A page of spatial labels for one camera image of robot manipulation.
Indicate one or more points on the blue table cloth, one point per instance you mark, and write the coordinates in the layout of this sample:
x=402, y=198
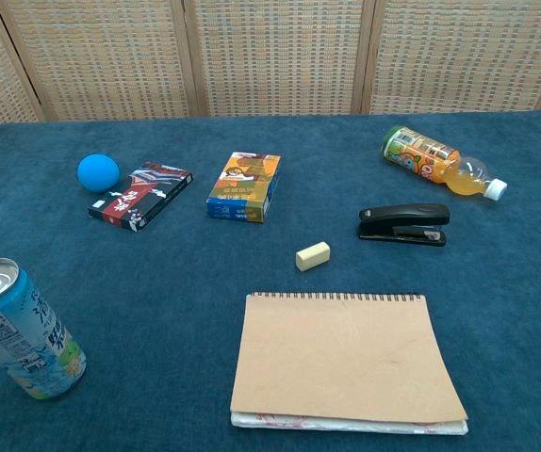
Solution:
x=157, y=282

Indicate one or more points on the orange and blue card box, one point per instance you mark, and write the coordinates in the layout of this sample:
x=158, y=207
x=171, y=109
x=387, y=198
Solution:
x=244, y=186

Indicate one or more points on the light blue drink can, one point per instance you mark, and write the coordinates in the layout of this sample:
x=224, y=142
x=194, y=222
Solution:
x=21, y=332

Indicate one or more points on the black stapler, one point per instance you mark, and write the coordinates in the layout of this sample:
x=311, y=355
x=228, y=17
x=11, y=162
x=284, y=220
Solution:
x=404, y=217

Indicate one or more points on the blue ball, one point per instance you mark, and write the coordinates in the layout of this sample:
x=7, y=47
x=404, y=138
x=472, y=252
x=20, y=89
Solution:
x=98, y=172

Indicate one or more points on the yellow spiral notebook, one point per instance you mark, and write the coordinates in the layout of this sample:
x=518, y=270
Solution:
x=346, y=358

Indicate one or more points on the pale yellow eraser block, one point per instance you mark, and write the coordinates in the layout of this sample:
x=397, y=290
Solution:
x=313, y=256

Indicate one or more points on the woven rattan folding screen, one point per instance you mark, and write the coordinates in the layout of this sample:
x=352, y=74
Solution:
x=270, y=56

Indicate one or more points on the black and red card box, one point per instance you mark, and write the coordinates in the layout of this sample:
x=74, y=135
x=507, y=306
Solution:
x=141, y=195

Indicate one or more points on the orange juice plastic bottle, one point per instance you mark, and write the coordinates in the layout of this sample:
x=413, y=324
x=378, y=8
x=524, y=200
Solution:
x=428, y=157

